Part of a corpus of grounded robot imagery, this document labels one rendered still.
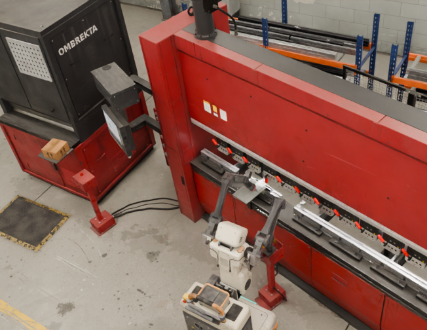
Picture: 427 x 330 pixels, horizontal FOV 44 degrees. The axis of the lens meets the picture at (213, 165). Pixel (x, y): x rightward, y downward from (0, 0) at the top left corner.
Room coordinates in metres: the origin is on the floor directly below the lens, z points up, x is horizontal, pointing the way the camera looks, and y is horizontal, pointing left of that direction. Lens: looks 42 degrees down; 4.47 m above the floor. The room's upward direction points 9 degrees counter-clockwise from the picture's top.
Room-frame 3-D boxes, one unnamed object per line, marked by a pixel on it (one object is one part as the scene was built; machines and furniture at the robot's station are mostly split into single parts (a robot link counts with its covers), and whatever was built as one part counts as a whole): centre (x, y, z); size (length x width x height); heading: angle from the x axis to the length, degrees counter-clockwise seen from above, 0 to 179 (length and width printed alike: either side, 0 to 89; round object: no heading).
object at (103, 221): (4.21, 1.38, 0.41); 0.25 x 0.20 x 0.83; 128
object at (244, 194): (3.41, -0.29, 1.00); 0.26 x 0.18 x 0.01; 128
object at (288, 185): (3.20, -0.63, 1.25); 0.15 x 0.09 x 0.17; 38
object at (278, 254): (2.91, -0.36, 0.75); 0.20 x 0.16 x 0.18; 31
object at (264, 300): (2.89, -0.34, 0.06); 0.25 x 0.20 x 0.12; 121
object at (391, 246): (2.41, -1.24, 1.25); 0.15 x 0.09 x 0.17; 38
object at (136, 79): (4.36, 0.61, 1.67); 0.40 x 0.24 x 0.07; 38
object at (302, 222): (2.99, -0.73, 0.89); 0.30 x 0.05 x 0.03; 38
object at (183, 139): (4.38, 0.05, 1.15); 0.85 x 0.25 x 2.30; 128
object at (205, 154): (3.94, -0.07, 0.92); 0.50 x 0.06 x 0.10; 38
